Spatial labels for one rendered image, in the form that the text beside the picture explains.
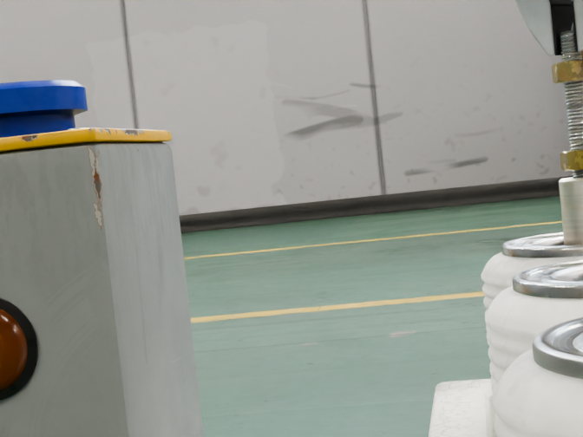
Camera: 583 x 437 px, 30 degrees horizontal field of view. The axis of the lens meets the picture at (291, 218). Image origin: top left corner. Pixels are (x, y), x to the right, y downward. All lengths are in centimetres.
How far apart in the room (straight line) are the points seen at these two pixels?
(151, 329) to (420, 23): 513
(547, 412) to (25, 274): 13
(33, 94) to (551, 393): 15
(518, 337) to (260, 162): 509
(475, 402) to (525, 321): 18
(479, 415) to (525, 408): 26
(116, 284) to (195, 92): 521
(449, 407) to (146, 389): 25
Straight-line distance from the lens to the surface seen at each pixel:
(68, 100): 30
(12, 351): 28
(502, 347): 35
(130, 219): 29
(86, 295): 28
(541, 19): 49
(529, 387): 24
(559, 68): 48
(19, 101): 30
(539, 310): 34
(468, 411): 51
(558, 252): 45
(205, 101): 547
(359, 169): 538
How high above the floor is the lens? 30
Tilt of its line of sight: 3 degrees down
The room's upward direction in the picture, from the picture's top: 6 degrees counter-clockwise
